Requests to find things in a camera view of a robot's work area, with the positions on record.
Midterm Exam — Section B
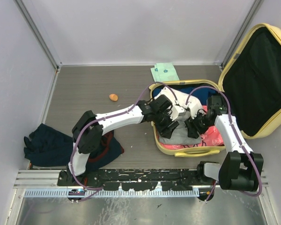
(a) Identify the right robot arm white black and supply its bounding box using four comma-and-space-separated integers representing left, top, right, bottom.
185, 95, 264, 195

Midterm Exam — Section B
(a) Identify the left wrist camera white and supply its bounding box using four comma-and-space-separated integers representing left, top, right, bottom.
170, 102, 190, 121

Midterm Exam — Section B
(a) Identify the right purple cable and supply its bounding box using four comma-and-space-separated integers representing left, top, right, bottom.
185, 85, 263, 202

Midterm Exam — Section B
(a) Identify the blue shirt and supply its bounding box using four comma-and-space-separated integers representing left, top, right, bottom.
152, 85, 217, 105

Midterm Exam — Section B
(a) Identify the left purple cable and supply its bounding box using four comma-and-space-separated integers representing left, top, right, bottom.
69, 82, 181, 202

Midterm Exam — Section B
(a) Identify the navy garment red trim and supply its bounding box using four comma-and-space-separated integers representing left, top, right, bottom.
85, 130, 124, 173

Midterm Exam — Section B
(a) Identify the right aluminium corner post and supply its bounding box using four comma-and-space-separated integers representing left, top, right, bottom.
219, 0, 264, 70

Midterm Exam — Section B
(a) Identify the aluminium corner post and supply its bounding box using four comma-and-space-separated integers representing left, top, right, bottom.
15, 0, 62, 70
219, 0, 264, 70

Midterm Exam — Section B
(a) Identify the green tissue packet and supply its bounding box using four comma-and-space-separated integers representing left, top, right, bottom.
150, 63, 179, 82

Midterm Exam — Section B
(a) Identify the yellow suitcase black lining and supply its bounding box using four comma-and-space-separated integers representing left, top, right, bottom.
148, 22, 281, 157

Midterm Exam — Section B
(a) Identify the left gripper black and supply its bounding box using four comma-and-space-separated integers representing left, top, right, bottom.
153, 108, 178, 138

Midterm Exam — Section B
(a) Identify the white cloth garment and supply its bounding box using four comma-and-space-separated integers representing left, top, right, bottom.
154, 87, 199, 117

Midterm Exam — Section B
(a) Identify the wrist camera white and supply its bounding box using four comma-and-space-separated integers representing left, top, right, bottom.
187, 99, 203, 119
170, 102, 190, 121

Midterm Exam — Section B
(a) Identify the black mounting base plate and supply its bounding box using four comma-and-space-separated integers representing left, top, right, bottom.
57, 169, 223, 192

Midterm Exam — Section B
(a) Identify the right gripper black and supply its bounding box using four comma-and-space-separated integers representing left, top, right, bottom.
184, 110, 212, 139

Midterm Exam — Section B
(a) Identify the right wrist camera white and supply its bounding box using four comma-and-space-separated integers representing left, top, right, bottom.
187, 99, 203, 119

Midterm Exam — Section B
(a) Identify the pink patterned shirt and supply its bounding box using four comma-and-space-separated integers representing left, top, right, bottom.
158, 105, 225, 150

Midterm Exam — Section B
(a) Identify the left aluminium corner post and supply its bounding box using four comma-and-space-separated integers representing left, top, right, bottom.
15, 0, 62, 70

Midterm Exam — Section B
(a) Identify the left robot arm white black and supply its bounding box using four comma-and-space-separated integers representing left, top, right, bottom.
67, 95, 181, 186

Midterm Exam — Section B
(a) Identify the aluminium rail frame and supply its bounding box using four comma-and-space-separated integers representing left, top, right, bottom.
13, 167, 270, 199

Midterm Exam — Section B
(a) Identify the grey shirt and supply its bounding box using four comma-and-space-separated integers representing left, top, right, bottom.
159, 121, 202, 145

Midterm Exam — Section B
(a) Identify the small orange wooden object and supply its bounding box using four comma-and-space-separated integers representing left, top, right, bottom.
109, 94, 118, 102

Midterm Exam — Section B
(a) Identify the purple cable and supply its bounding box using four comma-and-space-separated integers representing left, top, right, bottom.
69, 82, 181, 202
185, 85, 263, 202

